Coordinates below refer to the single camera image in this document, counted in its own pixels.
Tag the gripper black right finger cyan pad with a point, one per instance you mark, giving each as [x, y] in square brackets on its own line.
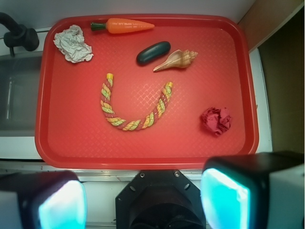
[259, 191]

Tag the beige spiral seashell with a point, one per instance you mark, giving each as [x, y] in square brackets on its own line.
[177, 59]

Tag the orange toy carrot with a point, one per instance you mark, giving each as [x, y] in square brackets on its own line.
[119, 26]

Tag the dark green oval stone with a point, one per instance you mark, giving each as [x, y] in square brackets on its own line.
[153, 52]

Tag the crumpled white paper ball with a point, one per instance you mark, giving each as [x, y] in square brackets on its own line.
[71, 43]

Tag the black faucet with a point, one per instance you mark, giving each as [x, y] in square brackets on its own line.
[18, 35]

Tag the black octagonal mount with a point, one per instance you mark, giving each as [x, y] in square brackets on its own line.
[159, 199]

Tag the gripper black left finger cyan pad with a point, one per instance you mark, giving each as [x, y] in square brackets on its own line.
[42, 200]

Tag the steel sink basin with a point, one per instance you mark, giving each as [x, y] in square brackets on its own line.
[19, 83]

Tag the crumpled red paper ball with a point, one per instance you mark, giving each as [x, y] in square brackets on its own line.
[217, 121]

